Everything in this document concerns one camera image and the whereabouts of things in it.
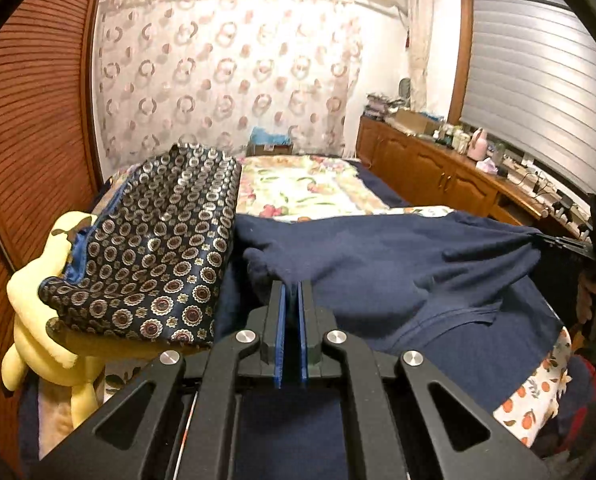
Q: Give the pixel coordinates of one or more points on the pink tissue pack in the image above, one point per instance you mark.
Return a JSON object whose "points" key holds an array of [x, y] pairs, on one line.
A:
{"points": [[488, 166]]}

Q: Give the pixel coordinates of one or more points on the blue crumpled cloth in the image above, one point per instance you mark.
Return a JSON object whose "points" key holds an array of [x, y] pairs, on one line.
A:
{"points": [[270, 136]]}

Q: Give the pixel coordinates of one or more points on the pink bottle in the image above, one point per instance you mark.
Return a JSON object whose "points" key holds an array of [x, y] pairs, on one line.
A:
{"points": [[477, 145]]}

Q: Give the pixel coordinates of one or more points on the brown box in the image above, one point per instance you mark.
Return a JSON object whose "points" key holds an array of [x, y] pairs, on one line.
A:
{"points": [[270, 150]]}

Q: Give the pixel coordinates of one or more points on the sheer circle-pattern curtain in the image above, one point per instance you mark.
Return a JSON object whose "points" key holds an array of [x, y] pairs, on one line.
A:
{"points": [[228, 75]]}

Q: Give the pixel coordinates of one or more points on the white orange-print bed sheet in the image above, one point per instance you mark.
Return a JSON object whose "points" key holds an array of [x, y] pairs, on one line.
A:
{"points": [[532, 390]]}

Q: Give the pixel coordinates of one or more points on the wooden sideboard cabinet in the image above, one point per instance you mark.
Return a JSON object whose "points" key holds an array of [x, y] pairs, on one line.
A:
{"points": [[427, 165]]}

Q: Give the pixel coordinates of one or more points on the grey round fan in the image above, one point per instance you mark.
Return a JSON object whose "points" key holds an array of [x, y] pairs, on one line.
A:
{"points": [[405, 91]]}

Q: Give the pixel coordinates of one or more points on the yellow plush toy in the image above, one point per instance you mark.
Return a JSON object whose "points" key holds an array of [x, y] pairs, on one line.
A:
{"points": [[33, 310]]}

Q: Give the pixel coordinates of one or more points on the floral blanket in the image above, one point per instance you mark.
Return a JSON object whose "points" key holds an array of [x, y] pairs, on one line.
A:
{"points": [[298, 185]]}

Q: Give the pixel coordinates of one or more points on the cardboard box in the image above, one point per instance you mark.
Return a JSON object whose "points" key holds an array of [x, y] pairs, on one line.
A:
{"points": [[415, 121]]}

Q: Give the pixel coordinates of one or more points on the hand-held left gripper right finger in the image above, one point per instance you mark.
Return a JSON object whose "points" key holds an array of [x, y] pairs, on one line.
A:
{"points": [[304, 340]]}

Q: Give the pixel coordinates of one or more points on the person's right hand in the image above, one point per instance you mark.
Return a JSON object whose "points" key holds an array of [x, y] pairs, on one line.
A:
{"points": [[590, 300]]}

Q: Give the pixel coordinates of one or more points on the navy medallion-pattern pillow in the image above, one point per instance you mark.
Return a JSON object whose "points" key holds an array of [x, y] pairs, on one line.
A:
{"points": [[163, 245]]}

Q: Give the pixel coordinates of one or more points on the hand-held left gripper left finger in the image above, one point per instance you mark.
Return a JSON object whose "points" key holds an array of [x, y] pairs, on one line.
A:
{"points": [[278, 340]]}

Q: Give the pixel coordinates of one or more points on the cluster of toiletry bottles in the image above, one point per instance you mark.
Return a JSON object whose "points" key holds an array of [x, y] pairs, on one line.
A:
{"points": [[452, 137]]}

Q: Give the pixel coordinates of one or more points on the stack of folded cloths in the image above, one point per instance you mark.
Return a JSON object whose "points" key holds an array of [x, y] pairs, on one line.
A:
{"points": [[382, 106]]}

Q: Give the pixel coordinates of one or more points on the wooden louvered wardrobe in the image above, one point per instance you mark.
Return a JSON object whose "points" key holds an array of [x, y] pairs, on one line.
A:
{"points": [[33, 125]]}

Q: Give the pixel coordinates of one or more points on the navy printed t-shirt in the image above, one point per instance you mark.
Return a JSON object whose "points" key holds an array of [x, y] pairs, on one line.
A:
{"points": [[377, 270]]}

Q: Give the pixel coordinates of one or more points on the beige gathered curtain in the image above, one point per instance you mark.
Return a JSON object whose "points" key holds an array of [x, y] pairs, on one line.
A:
{"points": [[417, 45]]}

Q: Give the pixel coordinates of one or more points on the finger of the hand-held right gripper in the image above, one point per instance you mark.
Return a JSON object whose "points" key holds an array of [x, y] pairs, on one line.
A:
{"points": [[575, 251], [565, 239]]}

